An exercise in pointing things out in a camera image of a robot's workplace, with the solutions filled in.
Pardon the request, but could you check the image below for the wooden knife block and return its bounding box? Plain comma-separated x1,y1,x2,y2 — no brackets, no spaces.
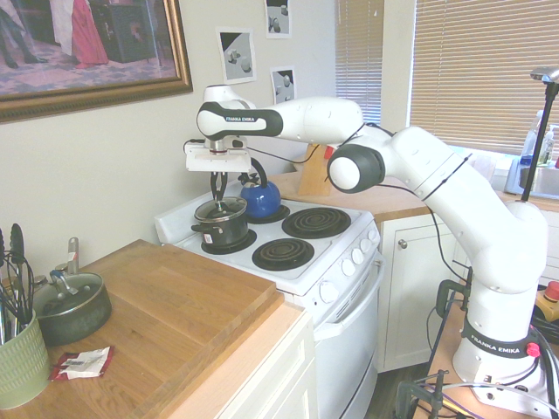
296,143,335,197

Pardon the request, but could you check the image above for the narrow window blind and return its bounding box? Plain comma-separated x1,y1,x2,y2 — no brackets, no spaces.
334,0,385,100

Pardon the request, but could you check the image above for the clear spray bottle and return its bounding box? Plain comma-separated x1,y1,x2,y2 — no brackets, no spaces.
521,109,545,159

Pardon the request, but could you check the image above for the white electric stove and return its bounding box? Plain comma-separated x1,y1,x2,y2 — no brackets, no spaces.
154,191,388,419

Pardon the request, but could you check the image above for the large wooden cutting board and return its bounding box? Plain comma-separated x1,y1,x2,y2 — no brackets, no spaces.
46,238,279,419

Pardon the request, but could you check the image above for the large coil burner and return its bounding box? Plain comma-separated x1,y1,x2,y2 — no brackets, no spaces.
281,206,353,240

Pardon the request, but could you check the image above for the blue kettle black handle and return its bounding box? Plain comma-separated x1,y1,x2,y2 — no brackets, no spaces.
238,157,282,221

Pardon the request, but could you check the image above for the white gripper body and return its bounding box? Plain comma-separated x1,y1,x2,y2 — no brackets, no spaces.
185,143,253,174

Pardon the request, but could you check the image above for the gold framed painting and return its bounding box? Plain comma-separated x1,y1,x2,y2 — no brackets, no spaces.
0,0,195,125

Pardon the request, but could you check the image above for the white drawer cabinet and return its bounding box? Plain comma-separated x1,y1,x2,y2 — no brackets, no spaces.
169,304,321,419

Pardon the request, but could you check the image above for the red white packet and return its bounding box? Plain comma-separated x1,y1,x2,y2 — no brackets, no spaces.
48,345,116,382

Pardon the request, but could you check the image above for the glass pot lid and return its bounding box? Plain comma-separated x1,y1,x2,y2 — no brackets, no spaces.
193,196,249,224

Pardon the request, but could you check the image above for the small coil burner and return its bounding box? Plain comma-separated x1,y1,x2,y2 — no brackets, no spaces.
246,204,292,225
252,237,316,272
200,228,259,256

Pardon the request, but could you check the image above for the white oven door handle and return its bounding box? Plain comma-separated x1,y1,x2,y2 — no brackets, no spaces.
314,256,388,342

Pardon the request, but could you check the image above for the red emergency stop button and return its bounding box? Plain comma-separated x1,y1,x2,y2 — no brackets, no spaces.
541,280,559,322

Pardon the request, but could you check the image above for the camera on black pole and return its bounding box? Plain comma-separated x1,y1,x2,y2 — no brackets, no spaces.
519,65,559,203

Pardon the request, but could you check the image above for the black cooking pot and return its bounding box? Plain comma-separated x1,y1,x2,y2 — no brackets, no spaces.
190,211,251,252

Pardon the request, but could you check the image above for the black wire whisk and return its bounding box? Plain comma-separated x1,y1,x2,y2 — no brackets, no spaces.
0,252,37,347

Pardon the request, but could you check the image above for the wide window blind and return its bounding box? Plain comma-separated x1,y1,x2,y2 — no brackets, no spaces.
410,0,559,156

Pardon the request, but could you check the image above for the grey shapes photo print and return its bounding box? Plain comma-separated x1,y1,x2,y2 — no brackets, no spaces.
215,26,259,86
268,65,297,106
264,0,293,41

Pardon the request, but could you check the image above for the steel sink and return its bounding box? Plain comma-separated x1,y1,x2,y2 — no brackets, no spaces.
503,155,559,200

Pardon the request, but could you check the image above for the clear soap bottle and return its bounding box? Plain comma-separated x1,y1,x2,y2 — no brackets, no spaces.
541,123,559,168

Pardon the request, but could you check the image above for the glass pan lid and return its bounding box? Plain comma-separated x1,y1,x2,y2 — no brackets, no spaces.
33,269,107,318

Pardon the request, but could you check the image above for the white cabinet with knob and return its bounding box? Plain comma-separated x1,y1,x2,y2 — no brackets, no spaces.
376,212,473,374

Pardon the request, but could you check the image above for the dark pan with metal handle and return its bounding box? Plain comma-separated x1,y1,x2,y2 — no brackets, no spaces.
31,237,114,348

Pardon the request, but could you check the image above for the black table clamp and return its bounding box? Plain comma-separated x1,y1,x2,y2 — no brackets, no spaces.
436,260,475,338
394,367,452,419

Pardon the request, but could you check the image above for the green ribbed utensil holder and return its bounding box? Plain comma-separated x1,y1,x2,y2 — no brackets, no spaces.
0,306,52,412

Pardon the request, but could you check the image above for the black cable bundle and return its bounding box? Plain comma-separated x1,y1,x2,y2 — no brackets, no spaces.
529,313,559,351

